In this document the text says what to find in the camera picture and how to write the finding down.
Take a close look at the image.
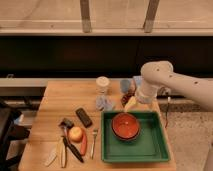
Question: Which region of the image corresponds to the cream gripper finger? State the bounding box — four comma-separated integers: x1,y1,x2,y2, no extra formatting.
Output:
124,96,137,112

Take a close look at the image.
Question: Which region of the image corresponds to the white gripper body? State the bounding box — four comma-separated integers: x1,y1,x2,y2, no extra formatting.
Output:
135,81,158,104

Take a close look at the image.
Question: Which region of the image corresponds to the orange bowl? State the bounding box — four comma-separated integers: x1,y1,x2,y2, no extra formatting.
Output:
111,112,140,137

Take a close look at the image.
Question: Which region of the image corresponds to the purple bowl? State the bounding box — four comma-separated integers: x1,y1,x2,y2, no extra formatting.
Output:
113,132,140,141

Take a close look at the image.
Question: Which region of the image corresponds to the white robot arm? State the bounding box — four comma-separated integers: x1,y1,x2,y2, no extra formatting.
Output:
134,61,213,112

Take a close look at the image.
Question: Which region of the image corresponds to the green plastic tray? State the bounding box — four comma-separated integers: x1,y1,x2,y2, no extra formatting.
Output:
101,111,170,163

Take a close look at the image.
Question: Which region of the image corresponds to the blue cup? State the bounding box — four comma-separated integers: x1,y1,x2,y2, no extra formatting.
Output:
120,79,131,93

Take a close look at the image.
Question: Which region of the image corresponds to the white lidded cup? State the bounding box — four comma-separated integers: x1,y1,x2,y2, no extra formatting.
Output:
96,76,110,94

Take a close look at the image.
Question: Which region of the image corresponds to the silver fork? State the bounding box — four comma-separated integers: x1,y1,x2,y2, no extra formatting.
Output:
90,128,99,159

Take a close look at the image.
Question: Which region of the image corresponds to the black rectangular remote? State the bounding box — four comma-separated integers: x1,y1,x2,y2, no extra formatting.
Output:
76,108,92,128

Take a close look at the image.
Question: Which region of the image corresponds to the red yellow apple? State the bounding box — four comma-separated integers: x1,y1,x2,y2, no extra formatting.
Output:
68,126,83,142

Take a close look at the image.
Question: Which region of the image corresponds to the orange carrot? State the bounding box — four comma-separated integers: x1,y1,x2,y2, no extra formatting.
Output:
80,130,87,156

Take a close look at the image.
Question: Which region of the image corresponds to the dark red bead chain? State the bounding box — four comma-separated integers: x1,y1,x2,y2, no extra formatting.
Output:
120,91,135,108

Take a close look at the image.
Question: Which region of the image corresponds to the cream handled knife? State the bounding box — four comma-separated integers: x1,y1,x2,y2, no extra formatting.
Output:
60,138,66,168

